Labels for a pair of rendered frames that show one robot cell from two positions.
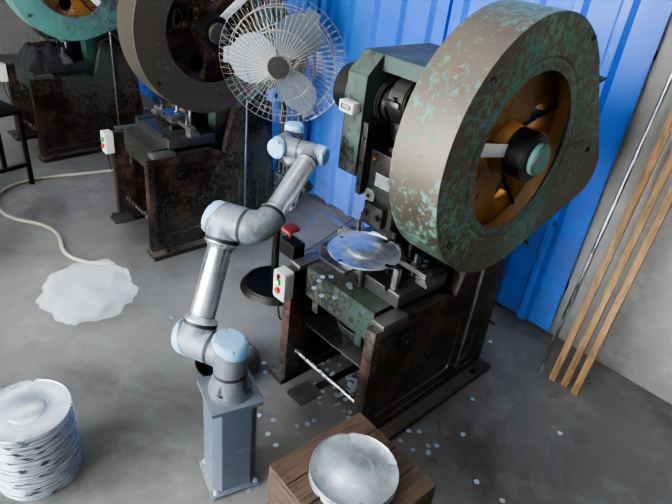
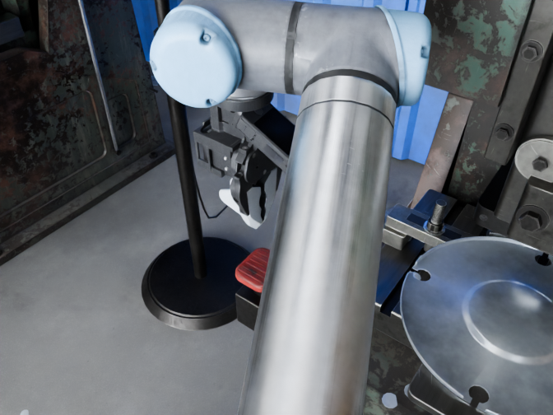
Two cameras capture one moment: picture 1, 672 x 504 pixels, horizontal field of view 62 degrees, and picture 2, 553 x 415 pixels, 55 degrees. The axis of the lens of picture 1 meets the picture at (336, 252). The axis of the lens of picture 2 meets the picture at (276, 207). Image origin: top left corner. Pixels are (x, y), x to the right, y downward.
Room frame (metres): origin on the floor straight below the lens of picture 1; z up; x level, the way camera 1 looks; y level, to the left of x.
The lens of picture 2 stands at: (1.54, 0.25, 1.34)
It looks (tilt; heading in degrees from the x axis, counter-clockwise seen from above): 42 degrees down; 352
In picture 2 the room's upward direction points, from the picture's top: straight up
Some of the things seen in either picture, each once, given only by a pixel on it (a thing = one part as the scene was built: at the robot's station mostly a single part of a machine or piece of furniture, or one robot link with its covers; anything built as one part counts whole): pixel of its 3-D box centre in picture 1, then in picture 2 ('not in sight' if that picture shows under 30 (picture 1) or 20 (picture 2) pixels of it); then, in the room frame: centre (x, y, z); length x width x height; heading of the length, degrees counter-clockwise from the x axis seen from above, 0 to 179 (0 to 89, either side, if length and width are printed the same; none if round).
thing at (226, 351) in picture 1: (228, 352); not in sight; (1.41, 0.31, 0.62); 0.13 x 0.12 x 0.14; 71
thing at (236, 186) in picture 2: not in sight; (246, 184); (2.05, 0.22, 0.93); 0.05 x 0.02 x 0.09; 136
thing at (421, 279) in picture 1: (416, 265); not in sight; (1.88, -0.32, 0.76); 0.17 x 0.06 x 0.10; 46
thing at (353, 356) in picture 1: (371, 331); not in sight; (2.00, -0.20, 0.31); 0.43 x 0.42 x 0.01; 46
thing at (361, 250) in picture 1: (364, 249); (515, 318); (1.90, -0.11, 0.78); 0.29 x 0.29 x 0.01
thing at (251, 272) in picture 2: (290, 234); (262, 282); (2.06, 0.20, 0.72); 0.07 x 0.06 x 0.08; 136
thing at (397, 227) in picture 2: (356, 229); (429, 224); (2.11, -0.08, 0.76); 0.17 x 0.06 x 0.10; 46
